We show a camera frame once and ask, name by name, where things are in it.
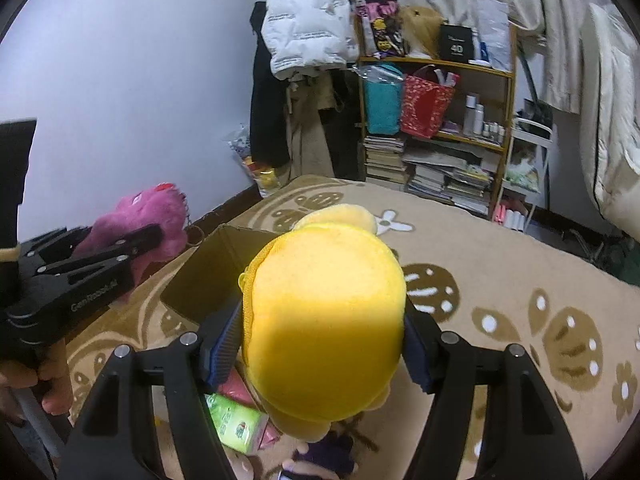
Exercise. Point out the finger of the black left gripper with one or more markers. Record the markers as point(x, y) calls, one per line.
point(95, 269)

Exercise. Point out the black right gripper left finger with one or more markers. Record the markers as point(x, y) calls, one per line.
point(115, 437)

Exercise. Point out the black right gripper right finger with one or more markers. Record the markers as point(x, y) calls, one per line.
point(524, 435)

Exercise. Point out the magenta plush toy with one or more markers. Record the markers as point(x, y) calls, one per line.
point(163, 204)

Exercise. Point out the yellow plush toy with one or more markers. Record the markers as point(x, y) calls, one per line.
point(323, 318)

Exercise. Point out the person's left hand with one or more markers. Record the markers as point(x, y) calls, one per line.
point(53, 369)

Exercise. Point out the beige patterned carpet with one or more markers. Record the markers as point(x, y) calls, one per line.
point(491, 285)

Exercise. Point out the pink cloth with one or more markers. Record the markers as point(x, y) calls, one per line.
point(236, 389)

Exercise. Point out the green tissue pack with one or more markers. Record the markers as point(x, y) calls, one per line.
point(237, 426)

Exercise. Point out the open cardboard box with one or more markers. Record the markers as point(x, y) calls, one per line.
point(208, 280)

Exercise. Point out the purple plush doll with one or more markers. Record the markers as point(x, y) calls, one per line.
point(329, 458)

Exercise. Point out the black hanging coat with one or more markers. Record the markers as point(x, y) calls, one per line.
point(268, 141)

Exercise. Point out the stack of books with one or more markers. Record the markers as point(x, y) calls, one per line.
point(446, 169)

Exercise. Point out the white step stool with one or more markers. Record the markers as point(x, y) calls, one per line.
point(527, 164)

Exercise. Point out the wooden bookshelf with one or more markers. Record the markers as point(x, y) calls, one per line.
point(494, 89)

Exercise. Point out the white puffer jacket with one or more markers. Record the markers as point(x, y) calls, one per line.
point(305, 37)

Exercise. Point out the red gift bag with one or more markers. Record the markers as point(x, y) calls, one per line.
point(426, 95)

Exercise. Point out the teal bag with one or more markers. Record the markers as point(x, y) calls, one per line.
point(382, 88)

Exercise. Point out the white folded mattress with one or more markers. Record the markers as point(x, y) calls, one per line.
point(609, 117)

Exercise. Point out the black box marked 40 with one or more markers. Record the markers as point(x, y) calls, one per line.
point(455, 43)

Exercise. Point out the colourful halloween bag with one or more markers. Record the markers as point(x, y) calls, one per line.
point(381, 28)

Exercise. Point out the blonde wig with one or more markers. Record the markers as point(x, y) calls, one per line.
point(421, 29)

